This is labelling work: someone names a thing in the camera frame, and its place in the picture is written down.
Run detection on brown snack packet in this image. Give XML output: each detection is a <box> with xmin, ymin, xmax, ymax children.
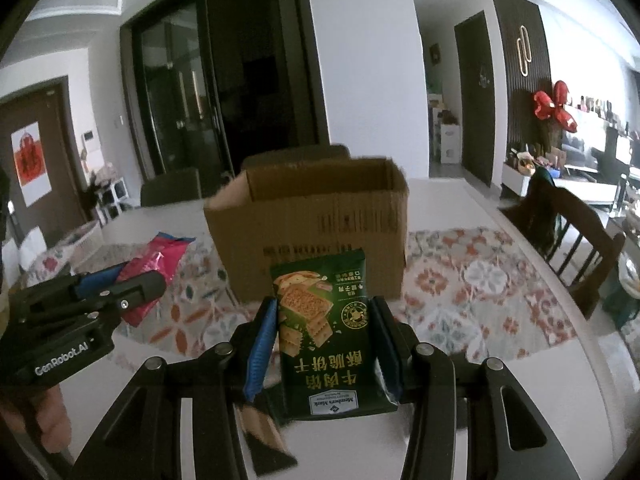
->
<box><xmin>235</xmin><ymin>402</ymin><xmax>298</xmax><ymax>476</ymax></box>

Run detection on brown cardboard box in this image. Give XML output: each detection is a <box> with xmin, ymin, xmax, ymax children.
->
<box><xmin>202</xmin><ymin>157</ymin><xmax>411</xmax><ymax>306</ymax></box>

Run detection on red paper door poster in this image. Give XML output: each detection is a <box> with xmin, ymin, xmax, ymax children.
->
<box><xmin>11</xmin><ymin>121</ymin><xmax>53</xmax><ymax>207</ymax></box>

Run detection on dark wooden chair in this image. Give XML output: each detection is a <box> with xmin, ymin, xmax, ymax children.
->
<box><xmin>500</xmin><ymin>175</ymin><xmax>628</xmax><ymax>321</ymax></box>

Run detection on wall shelf with bottles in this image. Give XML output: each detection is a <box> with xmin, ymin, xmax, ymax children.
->
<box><xmin>575</xmin><ymin>94</ymin><xmax>632</xmax><ymax>126</ymax></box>

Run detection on brown entrance door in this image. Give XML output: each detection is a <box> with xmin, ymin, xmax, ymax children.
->
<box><xmin>0</xmin><ymin>76</ymin><xmax>87</xmax><ymax>251</ymax></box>

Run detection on dark interior door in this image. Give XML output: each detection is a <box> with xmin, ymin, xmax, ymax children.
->
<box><xmin>454</xmin><ymin>10</ymin><xmax>496</xmax><ymax>186</ymax></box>

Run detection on floral patterned tablecloth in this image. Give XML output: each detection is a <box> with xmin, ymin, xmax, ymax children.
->
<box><xmin>25</xmin><ymin>227</ymin><xmax>581</xmax><ymax>376</ymax></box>

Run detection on red foil balloon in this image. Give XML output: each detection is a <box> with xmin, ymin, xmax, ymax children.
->
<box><xmin>532</xmin><ymin>80</ymin><xmax>578</xmax><ymax>133</ymax></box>

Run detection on white hallway cabinet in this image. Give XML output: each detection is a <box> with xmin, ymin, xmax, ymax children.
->
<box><xmin>440</xmin><ymin>124</ymin><xmax>462</xmax><ymax>165</ymax></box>

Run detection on black glass sliding door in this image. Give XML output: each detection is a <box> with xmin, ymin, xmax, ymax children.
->
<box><xmin>120</xmin><ymin>0</ymin><xmax>331</xmax><ymax>186</ymax></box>

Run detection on dark slatted wall panel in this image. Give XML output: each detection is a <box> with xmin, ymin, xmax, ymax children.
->
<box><xmin>490</xmin><ymin>0</ymin><xmax>555</xmax><ymax>201</ymax></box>

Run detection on white cube shelf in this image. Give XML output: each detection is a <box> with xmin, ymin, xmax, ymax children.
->
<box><xmin>94</xmin><ymin>180</ymin><xmax>132</xmax><ymax>222</ymax></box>

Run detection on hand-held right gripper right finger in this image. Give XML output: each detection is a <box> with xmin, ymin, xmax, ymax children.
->
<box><xmin>370</xmin><ymin>296</ymin><xmax>568</xmax><ymax>480</ymax></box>

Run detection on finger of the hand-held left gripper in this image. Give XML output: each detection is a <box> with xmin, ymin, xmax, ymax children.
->
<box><xmin>20</xmin><ymin>271</ymin><xmax>167</xmax><ymax>341</ymax></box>
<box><xmin>15</xmin><ymin>262</ymin><xmax>126</xmax><ymax>311</ymax></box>

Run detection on loop-shaped wall lamp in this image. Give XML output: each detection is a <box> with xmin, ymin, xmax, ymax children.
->
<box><xmin>516</xmin><ymin>24</ymin><xmax>534</xmax><ymax>77</ymax></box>

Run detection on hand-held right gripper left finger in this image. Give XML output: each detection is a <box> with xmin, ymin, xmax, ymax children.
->
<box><xmin>70</xmin><ymin>297</ymin><xmax>281</xmax><ymax>480</ymax></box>

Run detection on person's left hand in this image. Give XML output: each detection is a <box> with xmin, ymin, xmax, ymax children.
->
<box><xmin>0</xmin><ymin>384</ymin><xmax>72</xmax><ymax>456</ymax></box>

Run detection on dark green upholstered chair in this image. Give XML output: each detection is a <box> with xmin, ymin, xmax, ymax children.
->
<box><xmin>141</xmin><ymin>167</ymin><xmax>203</xmax><ymax>208</ymax></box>

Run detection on green cracker snack packet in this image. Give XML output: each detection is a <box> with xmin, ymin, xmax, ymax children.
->
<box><xmin>270</xmin><ymin>249</ymin><xmax>401</xmax><ymax>420</ymax></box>

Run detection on pink snack packet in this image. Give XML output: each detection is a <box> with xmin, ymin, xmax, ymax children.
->
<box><xmin>120</xmin><ymin>232</ymin><xmax>197</xmax><ymax>328</ymax></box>

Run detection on white low cabinet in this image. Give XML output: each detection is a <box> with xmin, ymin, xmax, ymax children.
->
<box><xmin>501</xmin><ymin>160</ymin><xmax>621</xmax><ymax>206</ymax></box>

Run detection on dark garment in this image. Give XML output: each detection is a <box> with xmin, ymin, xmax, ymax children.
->
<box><xmin>527</xmin><ymin>167</ymin><xmax>562</xmax><ymax>256</ymax></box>

